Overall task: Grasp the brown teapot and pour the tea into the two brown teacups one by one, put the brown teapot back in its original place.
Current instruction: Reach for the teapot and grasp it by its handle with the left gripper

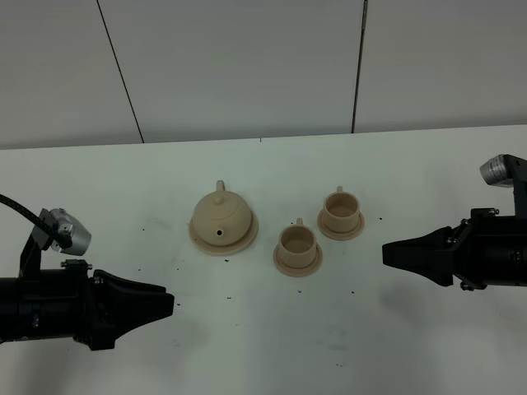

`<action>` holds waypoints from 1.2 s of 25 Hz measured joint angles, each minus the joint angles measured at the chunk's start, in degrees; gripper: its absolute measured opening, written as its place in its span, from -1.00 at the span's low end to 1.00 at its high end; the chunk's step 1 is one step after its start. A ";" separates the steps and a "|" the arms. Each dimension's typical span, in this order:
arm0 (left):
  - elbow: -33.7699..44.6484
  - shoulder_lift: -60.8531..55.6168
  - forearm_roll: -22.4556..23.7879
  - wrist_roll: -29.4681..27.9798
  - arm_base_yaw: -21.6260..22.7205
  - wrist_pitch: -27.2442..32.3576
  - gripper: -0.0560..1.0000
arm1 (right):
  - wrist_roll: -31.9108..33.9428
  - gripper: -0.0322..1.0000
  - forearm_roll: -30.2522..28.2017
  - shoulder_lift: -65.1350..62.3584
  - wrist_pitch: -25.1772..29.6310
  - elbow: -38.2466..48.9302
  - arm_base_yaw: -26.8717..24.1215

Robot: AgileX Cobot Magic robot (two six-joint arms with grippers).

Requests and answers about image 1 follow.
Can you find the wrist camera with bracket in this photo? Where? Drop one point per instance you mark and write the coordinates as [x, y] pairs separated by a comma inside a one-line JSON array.
[[56, 229], [507, 171]]

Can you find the beige teapot saucer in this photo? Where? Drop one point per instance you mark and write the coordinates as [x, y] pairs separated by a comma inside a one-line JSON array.
[[230, 249]]

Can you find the beige ceramic teapot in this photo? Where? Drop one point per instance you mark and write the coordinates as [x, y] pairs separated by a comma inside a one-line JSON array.
[[221, 217]]

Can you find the near beige cup saucer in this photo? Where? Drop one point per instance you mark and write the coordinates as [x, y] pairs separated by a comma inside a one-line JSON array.
[[284, 265]]

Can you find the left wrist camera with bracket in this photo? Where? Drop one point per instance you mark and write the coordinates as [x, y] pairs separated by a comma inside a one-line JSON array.
[[56, 229]]

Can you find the beige teacup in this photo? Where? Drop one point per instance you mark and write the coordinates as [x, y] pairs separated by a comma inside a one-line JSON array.
[[297, 232], [341, 211]]

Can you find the far beige teacup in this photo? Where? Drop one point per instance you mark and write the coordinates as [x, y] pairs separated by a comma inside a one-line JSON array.
[[341, 211]]

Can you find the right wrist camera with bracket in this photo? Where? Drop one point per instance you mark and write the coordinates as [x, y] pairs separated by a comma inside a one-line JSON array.
[[507, 171]]

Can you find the far beige cup saucer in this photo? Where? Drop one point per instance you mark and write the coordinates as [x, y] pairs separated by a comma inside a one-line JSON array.
[[355, 230]]

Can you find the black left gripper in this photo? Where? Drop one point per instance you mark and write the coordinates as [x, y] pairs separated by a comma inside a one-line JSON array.
[[52, 305]]

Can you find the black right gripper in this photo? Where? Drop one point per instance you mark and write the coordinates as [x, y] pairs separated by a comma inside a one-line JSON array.
[[490, 251]]

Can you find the beige cup saucer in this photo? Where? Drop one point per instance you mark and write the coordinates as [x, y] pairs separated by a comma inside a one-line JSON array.
[[284, 265], [355, 230]]

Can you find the near beige teacup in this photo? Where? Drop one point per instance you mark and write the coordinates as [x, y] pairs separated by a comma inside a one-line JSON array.
[[297, 232]]

